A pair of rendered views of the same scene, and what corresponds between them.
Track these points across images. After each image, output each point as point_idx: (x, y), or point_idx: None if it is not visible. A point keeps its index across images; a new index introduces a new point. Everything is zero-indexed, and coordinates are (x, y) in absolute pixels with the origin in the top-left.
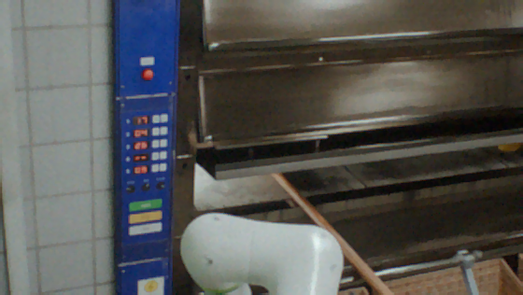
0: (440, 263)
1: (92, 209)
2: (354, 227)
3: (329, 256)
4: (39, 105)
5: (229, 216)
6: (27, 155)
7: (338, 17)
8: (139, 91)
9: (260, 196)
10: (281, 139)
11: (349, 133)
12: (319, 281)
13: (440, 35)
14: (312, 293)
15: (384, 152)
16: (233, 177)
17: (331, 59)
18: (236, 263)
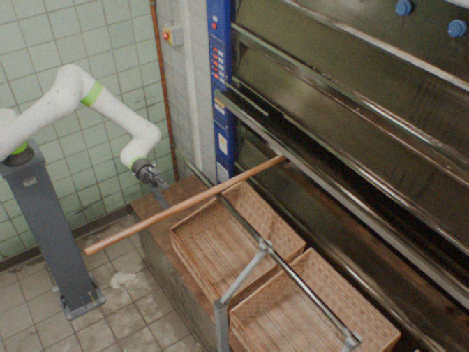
0: (248, 230)
1: (210, 85)
2: (313, 202)
3: (49, 98)
4: (194, 21)
5: (73, 69)
6: (192, 42)
7: (297, 42)
8: (213, 33)
9: None
10: (249, 100)
11: None
12: (41, 102)
13: (348, 95)
14: (37, 103)
15: (283, 149)
16: (220, 101)
17: (296, 71)
18: None
